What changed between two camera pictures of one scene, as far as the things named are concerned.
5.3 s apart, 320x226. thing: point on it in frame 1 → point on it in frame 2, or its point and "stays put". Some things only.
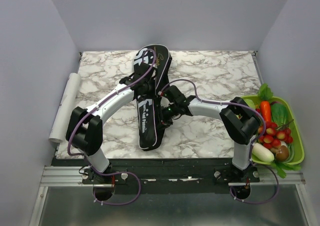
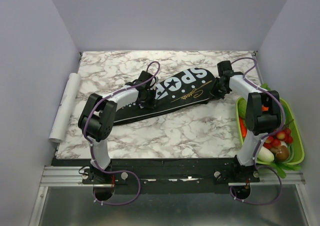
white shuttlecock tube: (58, 130) stays put
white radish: (261, 153) stays put
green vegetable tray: (298, 153) stays put
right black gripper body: (165, 114) → (219, 91)
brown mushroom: (282, 153) stays put
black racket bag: (150, 113) → (182, 89)
